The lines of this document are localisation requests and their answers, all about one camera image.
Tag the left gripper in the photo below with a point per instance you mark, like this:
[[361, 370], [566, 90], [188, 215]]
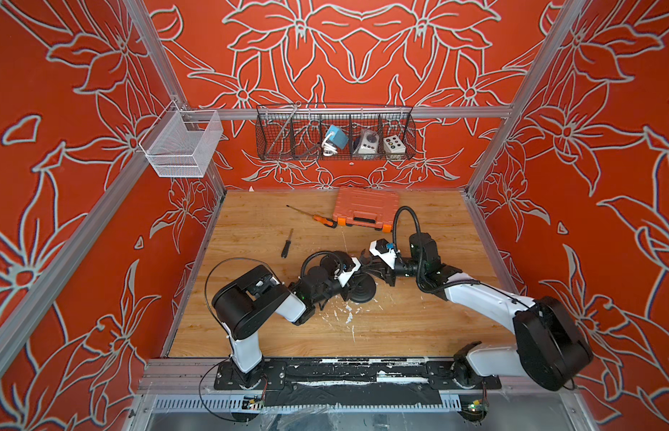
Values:
[[343, 291]]

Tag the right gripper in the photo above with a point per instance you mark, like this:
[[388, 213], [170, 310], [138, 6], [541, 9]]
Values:
[[387, 271]]

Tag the black round stand base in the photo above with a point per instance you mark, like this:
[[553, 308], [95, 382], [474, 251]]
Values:
[[361, 288]]

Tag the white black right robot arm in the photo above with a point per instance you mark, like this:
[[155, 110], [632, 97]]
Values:
[[547, 345]]

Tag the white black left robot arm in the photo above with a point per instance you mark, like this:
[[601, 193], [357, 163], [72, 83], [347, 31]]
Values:
[[244, 305]]

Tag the orange plastic tool case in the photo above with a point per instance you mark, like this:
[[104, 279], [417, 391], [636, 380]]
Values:
[[368, 208]]

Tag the white box with buttons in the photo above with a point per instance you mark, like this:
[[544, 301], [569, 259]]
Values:
[[394, 147]]

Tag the white box with dial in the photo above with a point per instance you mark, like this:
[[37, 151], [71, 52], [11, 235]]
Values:
[[367, 144]]

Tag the blue white device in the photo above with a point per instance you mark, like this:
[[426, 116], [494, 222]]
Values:
[[334, 141]]

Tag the orange black handled screwdriver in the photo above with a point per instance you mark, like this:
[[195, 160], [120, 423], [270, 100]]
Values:
[[328, 222]]

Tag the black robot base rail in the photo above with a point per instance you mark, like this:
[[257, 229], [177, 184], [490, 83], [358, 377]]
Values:
[[349, 380]]

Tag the black wire wall basket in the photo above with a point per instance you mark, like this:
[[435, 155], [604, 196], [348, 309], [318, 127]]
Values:
[[314, 131]]

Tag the white slotted cable duct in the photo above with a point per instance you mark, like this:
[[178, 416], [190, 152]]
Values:
[[252, 404]]

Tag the clear plastic wall bin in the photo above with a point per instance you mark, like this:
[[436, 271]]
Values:
[[183, 144]]

